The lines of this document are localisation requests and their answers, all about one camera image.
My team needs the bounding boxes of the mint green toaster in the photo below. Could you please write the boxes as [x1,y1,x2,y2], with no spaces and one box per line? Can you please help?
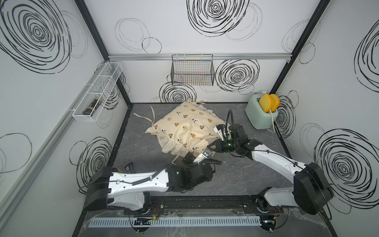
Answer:
[245,93,279,129]

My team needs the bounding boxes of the grey slotted cable duct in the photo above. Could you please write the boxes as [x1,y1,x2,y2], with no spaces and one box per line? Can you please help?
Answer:
[88,216,262,228]

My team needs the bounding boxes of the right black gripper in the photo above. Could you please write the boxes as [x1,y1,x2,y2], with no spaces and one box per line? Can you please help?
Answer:
[206,139,239,153]

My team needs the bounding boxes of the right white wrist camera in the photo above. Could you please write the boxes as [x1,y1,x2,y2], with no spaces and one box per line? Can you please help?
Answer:
[214,124,228,141]

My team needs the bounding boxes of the orange toast slice back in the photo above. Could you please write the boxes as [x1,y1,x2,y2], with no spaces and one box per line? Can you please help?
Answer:
[270,94,280,112]

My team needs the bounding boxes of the dark object in white shelf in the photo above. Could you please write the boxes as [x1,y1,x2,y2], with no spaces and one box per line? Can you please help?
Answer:
[82,97,102,116]

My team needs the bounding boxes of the black corrugated cable hose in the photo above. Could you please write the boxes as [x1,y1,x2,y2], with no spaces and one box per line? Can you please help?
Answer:
[225,109,235,134]

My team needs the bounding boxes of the yellow toast slice front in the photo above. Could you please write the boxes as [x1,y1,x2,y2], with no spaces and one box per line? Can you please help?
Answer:
[258,94,274,113]

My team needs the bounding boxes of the white wire wall shelf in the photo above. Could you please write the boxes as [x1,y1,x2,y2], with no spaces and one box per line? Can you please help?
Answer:
[73,62,122,122]

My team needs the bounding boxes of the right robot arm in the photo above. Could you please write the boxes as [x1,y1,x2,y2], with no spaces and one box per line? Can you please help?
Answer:
[209,124,335,215]

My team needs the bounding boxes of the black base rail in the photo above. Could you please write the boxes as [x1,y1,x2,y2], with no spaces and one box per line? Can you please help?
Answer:
[124,194,294,215]

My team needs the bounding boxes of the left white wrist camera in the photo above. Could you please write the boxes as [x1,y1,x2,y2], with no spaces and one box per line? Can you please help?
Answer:
[193,148,213,164]

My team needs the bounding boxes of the cream animal print pillow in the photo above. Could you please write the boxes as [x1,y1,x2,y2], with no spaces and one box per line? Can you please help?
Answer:
[144,101,225,162]

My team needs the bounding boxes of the black wire wall basket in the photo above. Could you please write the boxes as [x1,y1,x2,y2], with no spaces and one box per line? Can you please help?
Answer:
[170,54,215,87]

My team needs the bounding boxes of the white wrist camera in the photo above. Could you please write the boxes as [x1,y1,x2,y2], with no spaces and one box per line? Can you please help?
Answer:
[193,148,213,164]
[214,124,228,141]

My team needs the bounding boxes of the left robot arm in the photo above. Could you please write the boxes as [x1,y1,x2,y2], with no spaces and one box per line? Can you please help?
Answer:
[83,149,222,211]

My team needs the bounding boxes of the white toaster power cord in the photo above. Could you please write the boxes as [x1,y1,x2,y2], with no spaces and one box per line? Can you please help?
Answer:
[266,110,276,133]

